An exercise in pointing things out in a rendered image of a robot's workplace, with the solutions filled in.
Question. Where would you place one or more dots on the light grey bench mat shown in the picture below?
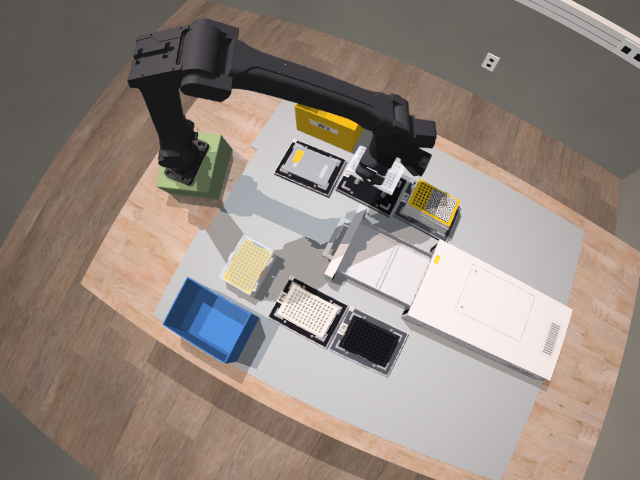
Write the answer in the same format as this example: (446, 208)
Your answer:
(440, 399)

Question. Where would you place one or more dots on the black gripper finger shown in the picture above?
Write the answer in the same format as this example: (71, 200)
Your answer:
(378, 180)

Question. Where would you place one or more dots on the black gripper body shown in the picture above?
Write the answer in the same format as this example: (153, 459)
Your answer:
(369, 159)

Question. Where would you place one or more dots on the yellow open-top bin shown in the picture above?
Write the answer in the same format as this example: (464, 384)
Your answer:
(332, 130)

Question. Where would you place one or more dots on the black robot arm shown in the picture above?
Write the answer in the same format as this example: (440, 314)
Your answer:
(188, 58)

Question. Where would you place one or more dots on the blue open-top bin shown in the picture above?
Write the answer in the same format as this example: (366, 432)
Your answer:
(210, 322)

